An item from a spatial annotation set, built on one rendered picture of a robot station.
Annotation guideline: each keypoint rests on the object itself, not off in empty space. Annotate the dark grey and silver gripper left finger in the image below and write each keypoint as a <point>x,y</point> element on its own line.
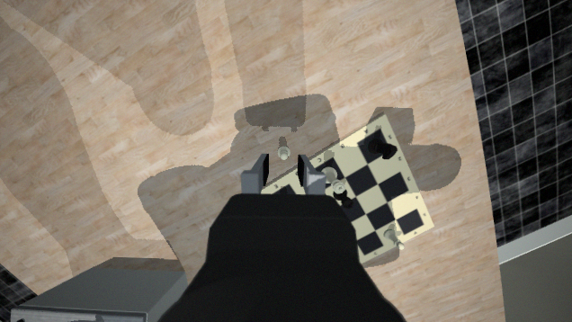
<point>252,181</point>

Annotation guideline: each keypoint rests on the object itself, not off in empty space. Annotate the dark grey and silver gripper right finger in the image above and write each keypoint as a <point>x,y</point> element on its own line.
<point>312,181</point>

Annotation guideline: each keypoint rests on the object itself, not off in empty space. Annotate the chessboard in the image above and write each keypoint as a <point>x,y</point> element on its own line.
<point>384,192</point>

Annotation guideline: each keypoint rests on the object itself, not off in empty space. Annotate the white chess piece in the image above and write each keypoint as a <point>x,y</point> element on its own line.
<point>331,175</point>

